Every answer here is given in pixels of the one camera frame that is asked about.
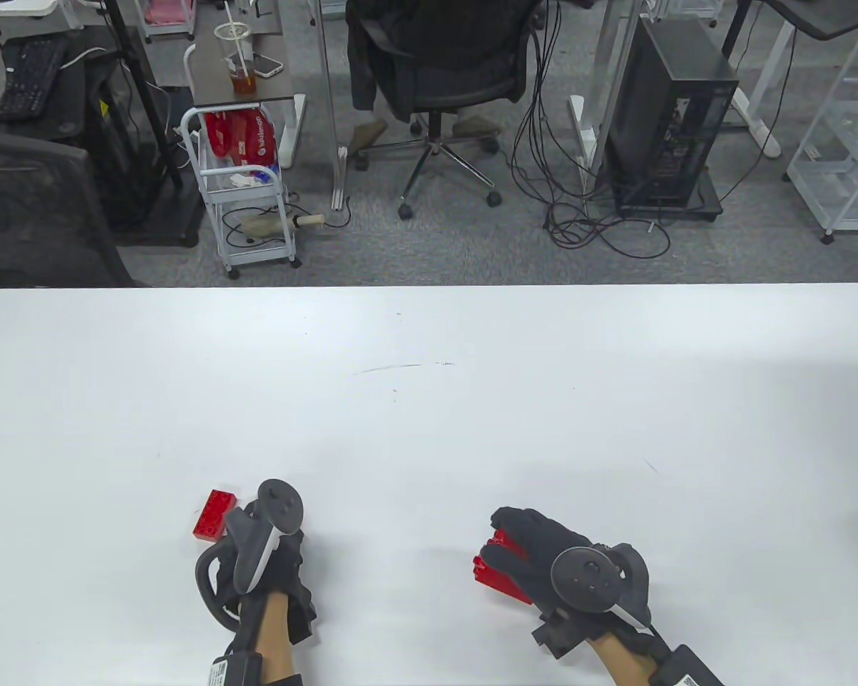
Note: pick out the stack of red toy bricks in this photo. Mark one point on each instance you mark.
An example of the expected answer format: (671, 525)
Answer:
(497, 580)

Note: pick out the grey hand controller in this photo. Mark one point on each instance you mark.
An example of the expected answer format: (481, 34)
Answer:
(583, 575)
(279, 500)

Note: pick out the grey left hand controller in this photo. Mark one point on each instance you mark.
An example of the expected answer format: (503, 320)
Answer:
(279, 500)

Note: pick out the single red toy brick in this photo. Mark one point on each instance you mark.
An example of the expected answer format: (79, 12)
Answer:
(211, 518)

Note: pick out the black pole stand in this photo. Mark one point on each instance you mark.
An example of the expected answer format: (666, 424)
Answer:
(143, 100)

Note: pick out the black mesh office chair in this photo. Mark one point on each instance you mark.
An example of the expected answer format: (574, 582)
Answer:
(28, 207)

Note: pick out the black tower base tray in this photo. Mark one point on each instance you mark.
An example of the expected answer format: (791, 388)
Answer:
(711, 204)

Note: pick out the grey right hand controller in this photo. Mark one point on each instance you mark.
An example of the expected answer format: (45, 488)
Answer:
(583, 575)

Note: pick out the person's left forearm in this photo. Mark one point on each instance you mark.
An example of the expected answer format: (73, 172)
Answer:
(275, 636)

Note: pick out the red snack bag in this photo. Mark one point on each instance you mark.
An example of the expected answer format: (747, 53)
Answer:
(247, 139)

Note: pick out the white rolling cart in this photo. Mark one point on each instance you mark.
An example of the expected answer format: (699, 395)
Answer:
(247, 193)

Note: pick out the person's left hand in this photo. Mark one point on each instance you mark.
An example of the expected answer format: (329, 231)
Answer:
(293, 572)

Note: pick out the black swivel office chair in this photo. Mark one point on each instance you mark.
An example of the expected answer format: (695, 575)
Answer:
(457, 86)

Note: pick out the black desktop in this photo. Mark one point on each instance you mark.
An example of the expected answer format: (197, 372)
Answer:
(829, 18)

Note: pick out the black wrist sensor box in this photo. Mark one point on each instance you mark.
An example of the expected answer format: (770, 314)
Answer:
(686, 668)
(236, 672)

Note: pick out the brown side table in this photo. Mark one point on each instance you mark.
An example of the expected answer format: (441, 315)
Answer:
(211, 86)

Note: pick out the white angled desk leg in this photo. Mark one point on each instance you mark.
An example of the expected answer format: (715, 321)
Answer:
(758, 93)

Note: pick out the black keyboard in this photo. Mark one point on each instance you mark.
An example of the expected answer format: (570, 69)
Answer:
(32, 78)

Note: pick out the person's right hand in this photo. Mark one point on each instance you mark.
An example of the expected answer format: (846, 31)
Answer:
(536, 532)

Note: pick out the black left wrist sensor box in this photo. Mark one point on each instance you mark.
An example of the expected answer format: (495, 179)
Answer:
(236, 672)

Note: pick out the smartphone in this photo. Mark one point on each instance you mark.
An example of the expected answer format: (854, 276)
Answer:
(268, 66)

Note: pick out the black right wrist sensor box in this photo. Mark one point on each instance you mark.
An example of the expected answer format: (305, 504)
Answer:
(686, 668)

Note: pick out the person's right forearm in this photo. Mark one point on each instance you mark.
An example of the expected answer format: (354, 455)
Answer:
(625, 661)

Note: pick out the white blue packet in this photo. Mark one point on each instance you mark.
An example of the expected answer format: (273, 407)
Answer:
(250, 177)

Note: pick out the aluminium frame post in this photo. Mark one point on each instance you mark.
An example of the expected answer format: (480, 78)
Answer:
(329, 107)

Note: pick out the plastic iced tea cup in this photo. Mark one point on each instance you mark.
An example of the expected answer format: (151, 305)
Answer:
(242, 82)

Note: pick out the black computer tower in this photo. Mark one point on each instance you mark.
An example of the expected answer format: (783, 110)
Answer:
(665, 114)

